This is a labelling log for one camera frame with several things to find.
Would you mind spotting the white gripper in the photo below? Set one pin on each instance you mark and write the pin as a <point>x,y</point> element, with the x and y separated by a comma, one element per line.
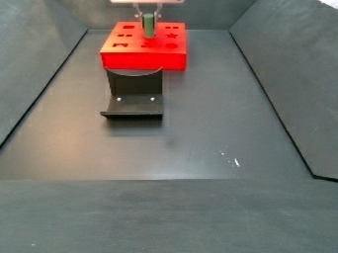
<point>136,7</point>

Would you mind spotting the green cylinder peg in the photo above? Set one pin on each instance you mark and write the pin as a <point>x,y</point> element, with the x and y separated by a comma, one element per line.
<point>148,25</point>

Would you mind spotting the red shape sorter block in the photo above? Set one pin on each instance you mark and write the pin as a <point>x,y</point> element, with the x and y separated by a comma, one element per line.
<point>126,50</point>

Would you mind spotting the black curved holder stand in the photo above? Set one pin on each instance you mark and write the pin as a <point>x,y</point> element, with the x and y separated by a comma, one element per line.
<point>136,94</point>

